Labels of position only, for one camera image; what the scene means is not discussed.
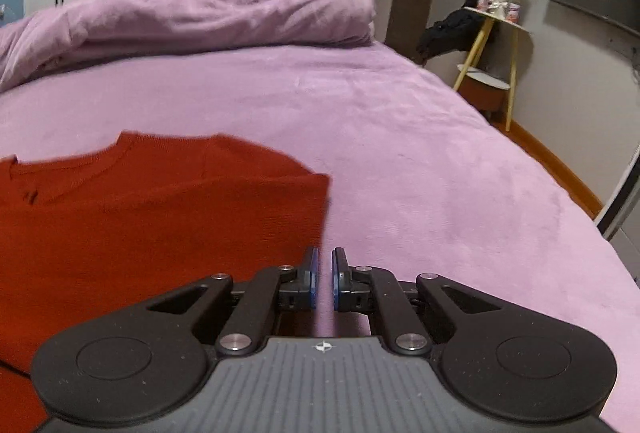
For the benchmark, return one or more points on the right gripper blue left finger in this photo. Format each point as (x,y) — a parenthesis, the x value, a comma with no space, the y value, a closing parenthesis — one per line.
(298,290)

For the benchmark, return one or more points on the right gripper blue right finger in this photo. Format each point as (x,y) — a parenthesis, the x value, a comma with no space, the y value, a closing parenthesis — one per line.
(351,290)

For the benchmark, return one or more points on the red knit sweater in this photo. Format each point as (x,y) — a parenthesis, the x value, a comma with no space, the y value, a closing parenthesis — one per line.
(82,237)

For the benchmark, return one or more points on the black clothes pile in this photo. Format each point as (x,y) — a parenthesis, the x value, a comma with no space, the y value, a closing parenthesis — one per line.
(456,33)

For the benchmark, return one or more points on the purple bed sheet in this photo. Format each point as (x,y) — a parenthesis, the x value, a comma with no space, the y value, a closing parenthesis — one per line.
(420,181)

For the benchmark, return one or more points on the yellow-legged side table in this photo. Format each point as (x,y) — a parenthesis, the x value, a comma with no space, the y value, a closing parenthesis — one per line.
(488,76)

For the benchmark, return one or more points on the purple duvet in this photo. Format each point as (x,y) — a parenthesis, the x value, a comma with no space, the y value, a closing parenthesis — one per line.
(89,31)

